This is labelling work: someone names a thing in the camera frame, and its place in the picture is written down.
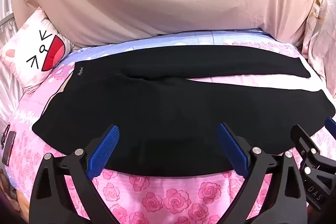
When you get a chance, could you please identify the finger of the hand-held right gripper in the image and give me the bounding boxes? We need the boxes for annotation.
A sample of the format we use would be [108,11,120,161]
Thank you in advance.
[290,124,336,176]
[325,117,336,135]

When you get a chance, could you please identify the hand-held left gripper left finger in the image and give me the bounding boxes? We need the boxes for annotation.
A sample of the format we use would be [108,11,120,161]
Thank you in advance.
[29,124,124,224]

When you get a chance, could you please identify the pink rose print blanket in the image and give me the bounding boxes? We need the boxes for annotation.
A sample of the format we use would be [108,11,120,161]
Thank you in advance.
[0,28,336,224]

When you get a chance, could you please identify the black pants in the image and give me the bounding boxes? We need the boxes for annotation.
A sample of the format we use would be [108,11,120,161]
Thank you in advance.
[32,43,336,177]

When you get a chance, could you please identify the white cat face pillow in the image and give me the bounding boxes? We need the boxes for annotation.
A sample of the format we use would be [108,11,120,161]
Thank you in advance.
[0,6,74,89]

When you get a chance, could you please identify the pale floral cloth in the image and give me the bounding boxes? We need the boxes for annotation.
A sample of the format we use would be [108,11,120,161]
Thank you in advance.
[302,0,336,98]

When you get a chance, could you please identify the black phone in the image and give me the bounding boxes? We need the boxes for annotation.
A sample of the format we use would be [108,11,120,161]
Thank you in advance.
[1,131,16,165]

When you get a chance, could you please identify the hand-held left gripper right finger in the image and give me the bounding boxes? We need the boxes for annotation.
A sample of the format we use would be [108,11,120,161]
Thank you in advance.
[216,123,307,224]

